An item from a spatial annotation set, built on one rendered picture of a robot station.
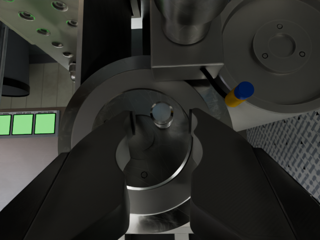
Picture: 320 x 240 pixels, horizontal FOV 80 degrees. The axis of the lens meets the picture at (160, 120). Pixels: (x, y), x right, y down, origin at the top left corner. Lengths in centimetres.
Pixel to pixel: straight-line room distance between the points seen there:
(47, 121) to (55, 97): 218
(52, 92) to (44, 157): 224
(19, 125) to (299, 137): 60
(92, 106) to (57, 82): 264
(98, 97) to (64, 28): 29
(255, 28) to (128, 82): 12
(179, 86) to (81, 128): 9
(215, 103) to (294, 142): 15
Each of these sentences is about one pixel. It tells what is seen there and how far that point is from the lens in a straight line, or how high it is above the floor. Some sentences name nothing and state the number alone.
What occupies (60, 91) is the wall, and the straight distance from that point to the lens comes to 274.
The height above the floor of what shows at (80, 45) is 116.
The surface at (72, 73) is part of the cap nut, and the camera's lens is 57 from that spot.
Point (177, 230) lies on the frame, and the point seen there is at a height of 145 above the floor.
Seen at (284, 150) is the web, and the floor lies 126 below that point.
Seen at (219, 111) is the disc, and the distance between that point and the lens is 17.
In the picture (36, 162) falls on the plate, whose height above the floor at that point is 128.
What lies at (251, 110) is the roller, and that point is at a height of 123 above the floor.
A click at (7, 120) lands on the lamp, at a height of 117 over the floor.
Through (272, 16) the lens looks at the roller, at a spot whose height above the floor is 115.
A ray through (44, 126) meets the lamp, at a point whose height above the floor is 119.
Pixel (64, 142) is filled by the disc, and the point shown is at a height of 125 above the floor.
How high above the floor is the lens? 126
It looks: 9 degrees down
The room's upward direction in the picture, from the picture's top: 179 degrees clockwise
